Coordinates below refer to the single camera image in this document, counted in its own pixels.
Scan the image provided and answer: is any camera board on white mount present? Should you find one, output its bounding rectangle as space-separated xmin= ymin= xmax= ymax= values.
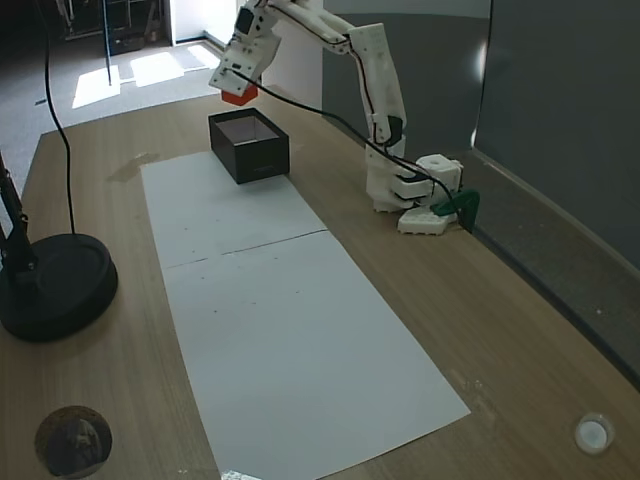
xmin=208 ymin=40 xmax=267 ymax=94

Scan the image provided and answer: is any green table clamp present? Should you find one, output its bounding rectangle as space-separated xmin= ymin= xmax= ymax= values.
xmin=432 ymin=189 xmax=482 ymax=232

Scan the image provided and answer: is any orange cube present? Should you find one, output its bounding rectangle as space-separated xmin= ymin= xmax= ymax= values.
xmin=220 ymin=88 xmax=260 ymax=108

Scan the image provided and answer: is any black camera cable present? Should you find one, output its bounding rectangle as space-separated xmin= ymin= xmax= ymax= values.
xmin=225 ymin=68 xmax=475 ymax=232

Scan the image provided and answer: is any black round lamp base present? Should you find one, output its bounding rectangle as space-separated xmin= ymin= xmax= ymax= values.
xmin=0 ymin=232 xmax=120 ymax=343

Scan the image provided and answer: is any thin black pole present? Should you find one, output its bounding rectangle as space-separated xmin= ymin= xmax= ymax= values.
xmin=101 ymin=0 xmax=115 ymax=89

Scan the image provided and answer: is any white paper sheet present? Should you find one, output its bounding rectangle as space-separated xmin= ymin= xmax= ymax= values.
xmin=140 ymin=151 xmax=330 ymax=267
xmin=163 ymin=230 xmax=473 ymax=480

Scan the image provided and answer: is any black lamp power cable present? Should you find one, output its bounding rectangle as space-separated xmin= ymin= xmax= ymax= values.
xmin=43 ymin=0 xmax=78 ymax=236

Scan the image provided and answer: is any round table cable hole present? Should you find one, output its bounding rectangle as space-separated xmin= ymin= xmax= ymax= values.
xmin=33 ymin=404 xmax=114 ymax=479

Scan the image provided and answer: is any small white round cap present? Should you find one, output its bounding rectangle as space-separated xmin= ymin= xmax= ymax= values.
xmin=573 ymin=411 xmax=616 ymax=456

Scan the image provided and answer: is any dark brown open box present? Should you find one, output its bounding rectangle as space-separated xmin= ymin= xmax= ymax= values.
xmin=207 ymin=107 xmax=292 ymax=187

